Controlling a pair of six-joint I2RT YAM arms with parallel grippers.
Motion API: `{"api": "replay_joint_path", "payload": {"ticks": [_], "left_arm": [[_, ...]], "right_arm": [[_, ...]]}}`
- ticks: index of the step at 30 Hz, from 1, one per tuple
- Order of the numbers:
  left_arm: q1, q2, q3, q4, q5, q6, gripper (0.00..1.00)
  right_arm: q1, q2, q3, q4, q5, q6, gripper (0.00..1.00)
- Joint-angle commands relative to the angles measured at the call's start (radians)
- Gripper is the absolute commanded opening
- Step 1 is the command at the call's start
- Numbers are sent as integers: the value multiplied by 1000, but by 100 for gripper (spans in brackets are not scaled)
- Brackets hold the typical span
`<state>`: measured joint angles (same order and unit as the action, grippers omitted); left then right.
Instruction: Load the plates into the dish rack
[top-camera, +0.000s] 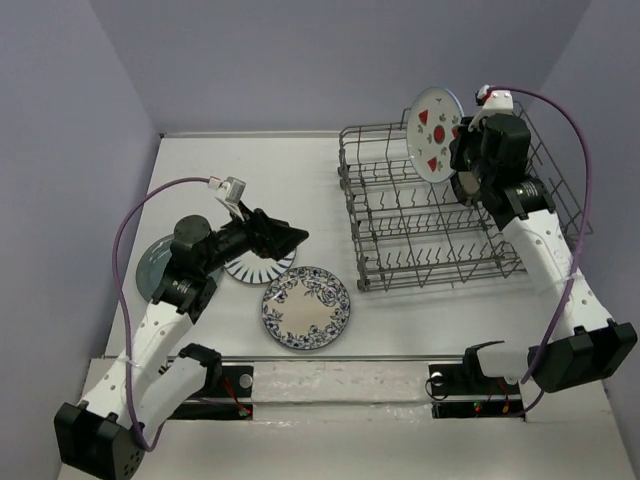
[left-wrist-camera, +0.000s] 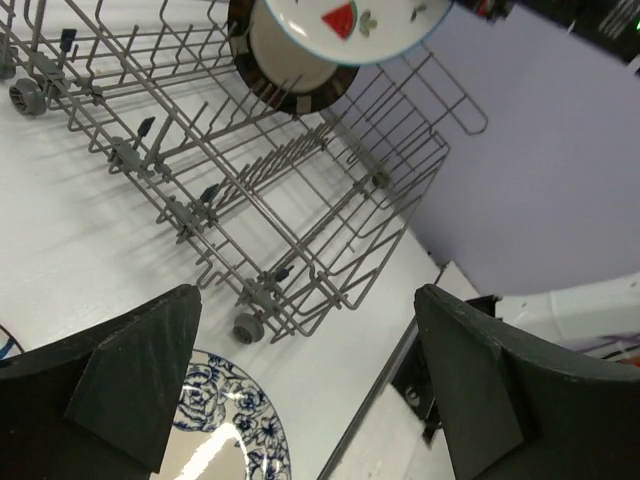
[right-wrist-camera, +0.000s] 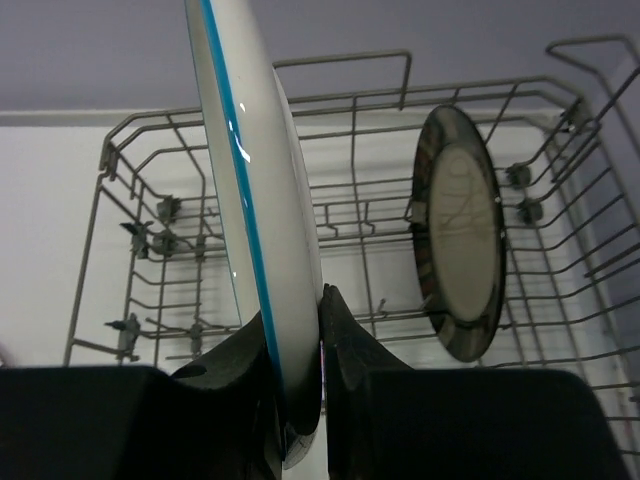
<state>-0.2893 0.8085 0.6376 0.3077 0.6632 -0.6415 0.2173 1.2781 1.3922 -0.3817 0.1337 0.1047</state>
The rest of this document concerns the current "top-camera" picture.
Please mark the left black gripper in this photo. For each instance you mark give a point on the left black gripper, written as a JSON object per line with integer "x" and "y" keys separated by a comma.
{"x": 270, "y": 229}

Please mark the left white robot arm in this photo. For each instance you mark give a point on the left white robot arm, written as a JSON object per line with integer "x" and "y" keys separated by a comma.
{"x": 108, "y": 432}

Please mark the grey wire dish rack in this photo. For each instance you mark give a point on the grey wire dish rack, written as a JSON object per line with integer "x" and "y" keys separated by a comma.
{"x": 407, "y": 232}

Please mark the dark striped rim plate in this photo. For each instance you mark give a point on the dark striped rim plate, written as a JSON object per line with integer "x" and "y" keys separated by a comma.
{"x": 466, "y": 188}

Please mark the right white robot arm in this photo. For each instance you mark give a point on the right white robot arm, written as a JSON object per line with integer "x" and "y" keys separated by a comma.
{"x": 586, "y": 344}

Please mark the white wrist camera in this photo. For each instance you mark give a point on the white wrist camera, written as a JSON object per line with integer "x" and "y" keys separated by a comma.
{"x": 228, "y": 193}
{"x": 491, "y": 101}

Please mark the white strawberry pattern plate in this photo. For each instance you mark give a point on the white strawberry pattern plate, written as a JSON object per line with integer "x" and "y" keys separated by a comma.
{"x": 431, "y": 127}

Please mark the white blue striped plate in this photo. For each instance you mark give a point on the white blue striped plate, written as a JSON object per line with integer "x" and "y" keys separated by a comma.
{"x": 254, "y": 270}

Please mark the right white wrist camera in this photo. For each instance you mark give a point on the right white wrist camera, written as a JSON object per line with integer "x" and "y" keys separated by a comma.
{"x": 491, "y": 101}

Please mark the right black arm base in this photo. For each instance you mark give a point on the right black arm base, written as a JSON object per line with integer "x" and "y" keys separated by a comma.
{"x": 455, "y": 394}

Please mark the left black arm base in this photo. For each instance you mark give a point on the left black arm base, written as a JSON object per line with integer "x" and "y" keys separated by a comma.
{"x": 229, "y": 400}

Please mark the blue floral pattern plate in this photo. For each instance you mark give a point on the blue floral pattern plate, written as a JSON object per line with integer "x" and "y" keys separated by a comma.
{"x": 306, "y": 309}

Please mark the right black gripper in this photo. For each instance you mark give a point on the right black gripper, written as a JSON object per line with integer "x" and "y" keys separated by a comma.
{"x": 462, "y": 137}

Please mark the plain teal plate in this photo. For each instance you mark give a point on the plain teal plate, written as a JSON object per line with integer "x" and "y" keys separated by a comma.
{"x": 150, "y": 268}

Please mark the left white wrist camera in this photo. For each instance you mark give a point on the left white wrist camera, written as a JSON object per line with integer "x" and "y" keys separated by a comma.
{"x": 228, "y": 193}

